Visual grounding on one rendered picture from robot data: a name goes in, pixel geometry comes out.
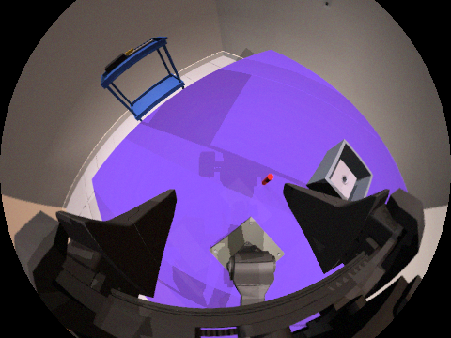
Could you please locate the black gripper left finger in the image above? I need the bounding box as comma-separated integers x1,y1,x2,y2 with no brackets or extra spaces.
56,189,178,298

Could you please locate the red peg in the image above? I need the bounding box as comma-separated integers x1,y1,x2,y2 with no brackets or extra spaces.
262,174,273,185

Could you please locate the white square plate with hole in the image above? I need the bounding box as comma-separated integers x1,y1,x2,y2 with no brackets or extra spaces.
330,159,357,200

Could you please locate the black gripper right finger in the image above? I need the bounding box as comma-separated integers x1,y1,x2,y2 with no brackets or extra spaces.
282,183,390,274

